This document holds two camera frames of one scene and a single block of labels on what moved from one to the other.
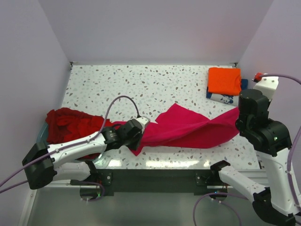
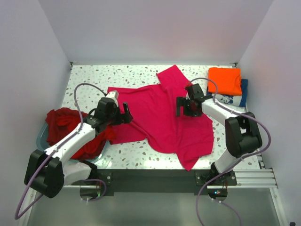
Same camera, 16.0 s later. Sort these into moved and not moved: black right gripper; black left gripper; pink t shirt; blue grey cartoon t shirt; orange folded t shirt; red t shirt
Moved: black right gripper; pink t shirt; black left gripper
Not moved: orange folded t shirt; red t shirt; blue grey cartoon t shirt
